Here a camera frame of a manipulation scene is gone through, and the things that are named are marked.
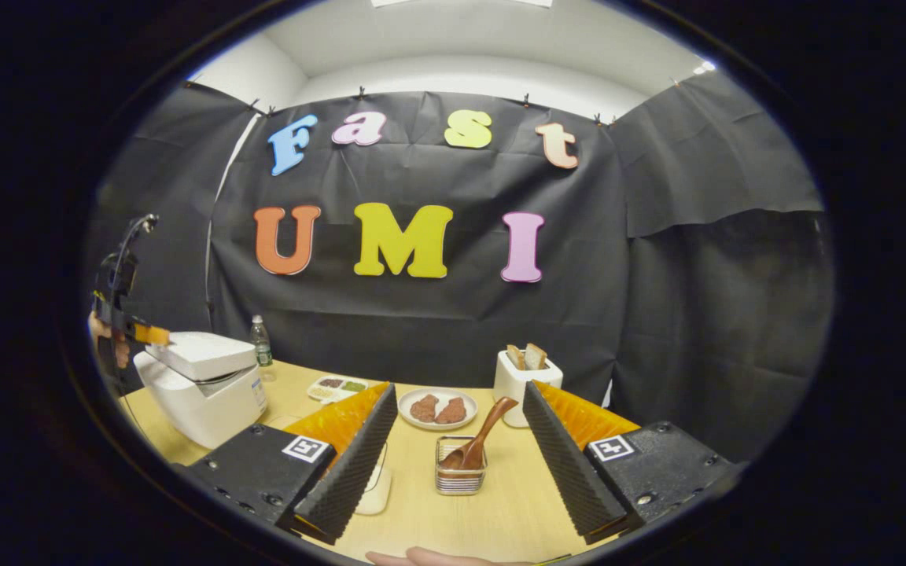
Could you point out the white divided grain dish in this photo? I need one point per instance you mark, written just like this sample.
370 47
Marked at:
335 387

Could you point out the white rice cooker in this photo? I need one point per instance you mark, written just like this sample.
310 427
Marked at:
201 413

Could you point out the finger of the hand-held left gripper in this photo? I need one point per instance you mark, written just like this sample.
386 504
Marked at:
152 336

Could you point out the small ceiling light panel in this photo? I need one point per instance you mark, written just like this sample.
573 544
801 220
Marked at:
705 67

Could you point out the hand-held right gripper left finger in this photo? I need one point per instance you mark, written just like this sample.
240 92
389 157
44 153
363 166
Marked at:
347 479

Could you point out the brown meat piece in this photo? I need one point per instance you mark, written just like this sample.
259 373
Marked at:
424 409
453 411

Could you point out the wooden spoon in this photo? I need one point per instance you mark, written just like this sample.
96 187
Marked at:
484 432

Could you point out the white round plate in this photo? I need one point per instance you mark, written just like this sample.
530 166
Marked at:
437 426

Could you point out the white toaster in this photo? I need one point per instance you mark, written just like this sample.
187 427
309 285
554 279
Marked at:
512 393

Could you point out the toast slice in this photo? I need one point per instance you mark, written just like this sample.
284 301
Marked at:
535 357
515 358

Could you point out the black backdrop cloth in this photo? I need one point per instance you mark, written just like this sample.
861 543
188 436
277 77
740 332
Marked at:
421 330

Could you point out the clear plastic water bottle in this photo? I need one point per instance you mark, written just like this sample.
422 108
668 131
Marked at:
262 346

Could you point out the clear box of rice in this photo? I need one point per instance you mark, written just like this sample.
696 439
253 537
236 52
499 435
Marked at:
378 489

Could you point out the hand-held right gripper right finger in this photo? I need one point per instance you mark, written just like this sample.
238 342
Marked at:
571 472

